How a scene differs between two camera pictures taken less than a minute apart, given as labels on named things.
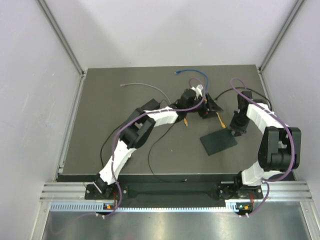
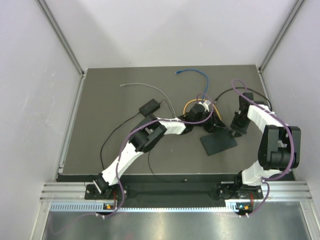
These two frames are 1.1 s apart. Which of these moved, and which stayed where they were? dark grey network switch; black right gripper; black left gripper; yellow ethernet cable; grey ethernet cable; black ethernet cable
Moved: black left gripper; yellow ethernet cable
Stayed: grey ethernet cable; dark grey network switch; black right gripper; black ethernet cable
